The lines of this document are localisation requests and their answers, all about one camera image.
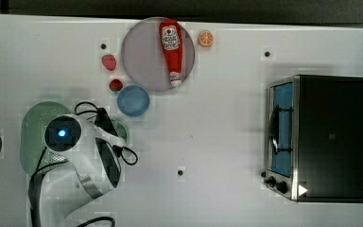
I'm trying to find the dark red strawberry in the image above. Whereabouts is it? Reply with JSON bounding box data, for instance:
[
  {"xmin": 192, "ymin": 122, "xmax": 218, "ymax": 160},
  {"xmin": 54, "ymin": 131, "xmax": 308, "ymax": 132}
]
[{"xmin": 109, "ymin": 79, "xmax": 124, "ymax": 92}]

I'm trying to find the black toaster oven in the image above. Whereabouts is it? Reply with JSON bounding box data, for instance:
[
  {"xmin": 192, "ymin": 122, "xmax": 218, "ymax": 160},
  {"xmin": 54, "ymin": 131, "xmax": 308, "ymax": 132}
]
[{"xmin": 261, "ymin": 75, "xmax": 363, "ymax": 203}]

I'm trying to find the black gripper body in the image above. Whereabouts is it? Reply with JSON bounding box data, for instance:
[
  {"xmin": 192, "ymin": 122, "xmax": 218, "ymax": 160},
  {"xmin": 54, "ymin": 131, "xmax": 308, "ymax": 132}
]
[{"xmin": 95, "ymin": 108, "xmax": 117, "ymax": 136}]

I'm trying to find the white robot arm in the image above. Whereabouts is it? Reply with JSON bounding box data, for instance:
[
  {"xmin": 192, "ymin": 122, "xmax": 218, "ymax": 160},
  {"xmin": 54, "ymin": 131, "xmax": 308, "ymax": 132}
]
[{"xmin": 28, "ymin": 108, "xmax": 126, "ymax": 227}]

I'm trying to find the green colander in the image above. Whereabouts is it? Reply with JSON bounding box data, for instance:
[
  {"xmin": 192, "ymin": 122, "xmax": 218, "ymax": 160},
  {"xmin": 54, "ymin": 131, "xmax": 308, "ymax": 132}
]
[{"xmin": 20, "ymin": 101, "xmax": 70, "ymax": 175}]

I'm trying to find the blue cup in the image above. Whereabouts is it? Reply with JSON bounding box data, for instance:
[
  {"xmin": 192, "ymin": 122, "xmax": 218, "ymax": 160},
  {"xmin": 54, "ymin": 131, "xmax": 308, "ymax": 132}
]
[{"xmin": 117, "ymin": 85, "xmax": 150, "ymax": 117}]

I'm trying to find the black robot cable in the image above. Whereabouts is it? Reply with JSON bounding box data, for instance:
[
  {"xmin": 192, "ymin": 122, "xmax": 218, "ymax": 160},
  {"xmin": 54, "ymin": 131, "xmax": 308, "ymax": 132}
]
[{"xmin": 27, "ymin": 100, "xmax": 139, "ymax": 227}]

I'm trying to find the grey round plate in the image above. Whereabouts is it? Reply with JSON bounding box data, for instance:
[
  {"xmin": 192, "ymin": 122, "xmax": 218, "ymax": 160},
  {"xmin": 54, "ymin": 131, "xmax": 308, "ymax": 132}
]
[{"xmin": 120, "ymin": 17, "xmax": 196, "ymax": 93}]

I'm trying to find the red ketchup bottle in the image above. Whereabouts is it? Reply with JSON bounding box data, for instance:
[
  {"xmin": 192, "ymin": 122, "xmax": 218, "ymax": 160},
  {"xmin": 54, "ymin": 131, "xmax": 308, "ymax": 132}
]
[{"xmin": 159, "ymin": 19, "xmax": 183, "ymax": 88}]

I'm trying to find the pale red strawberry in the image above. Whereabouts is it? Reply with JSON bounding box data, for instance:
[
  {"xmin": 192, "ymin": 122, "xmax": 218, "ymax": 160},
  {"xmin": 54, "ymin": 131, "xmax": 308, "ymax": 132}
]
[{"xmin": 101, "ymin": 54, "xmax": 117, "ymax": 71}]

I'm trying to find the green mug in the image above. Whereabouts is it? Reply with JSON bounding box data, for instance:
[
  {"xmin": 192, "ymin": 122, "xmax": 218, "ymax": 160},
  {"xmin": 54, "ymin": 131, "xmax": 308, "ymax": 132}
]
[{"xmin": 112, "ymin": 119, "xmax": 128, "ymax": 141}]

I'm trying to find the orange slice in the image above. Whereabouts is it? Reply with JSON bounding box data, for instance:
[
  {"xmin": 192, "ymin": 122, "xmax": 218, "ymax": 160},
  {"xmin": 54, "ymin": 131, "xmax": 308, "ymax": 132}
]
[{"xmin": 199, "ymin": 30, "xmax": 214, "ymax": 47}]

